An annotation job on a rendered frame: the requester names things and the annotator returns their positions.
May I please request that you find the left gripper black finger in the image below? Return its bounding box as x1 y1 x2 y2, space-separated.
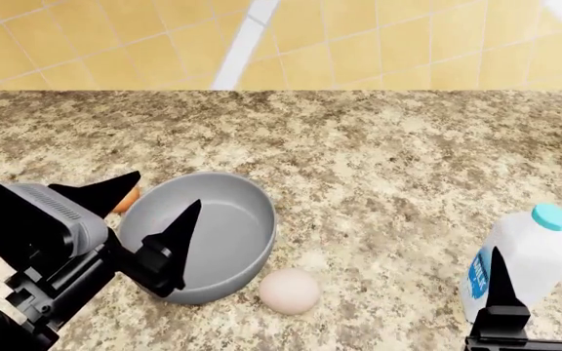
48 170 142 217
114 198 203 298

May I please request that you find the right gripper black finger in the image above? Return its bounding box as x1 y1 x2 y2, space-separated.
473 245 532 339

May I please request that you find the grey round bowl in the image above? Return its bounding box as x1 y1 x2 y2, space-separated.
117 170 278 306

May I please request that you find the white milk jug blue cap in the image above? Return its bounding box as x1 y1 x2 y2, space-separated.
459 202 562 325

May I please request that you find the brown egg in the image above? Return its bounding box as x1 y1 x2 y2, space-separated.
111 185 141 215

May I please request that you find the white egg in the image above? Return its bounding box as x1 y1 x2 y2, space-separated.
259 267 322 316

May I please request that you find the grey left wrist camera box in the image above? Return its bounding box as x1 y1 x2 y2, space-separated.
0 181 110 265

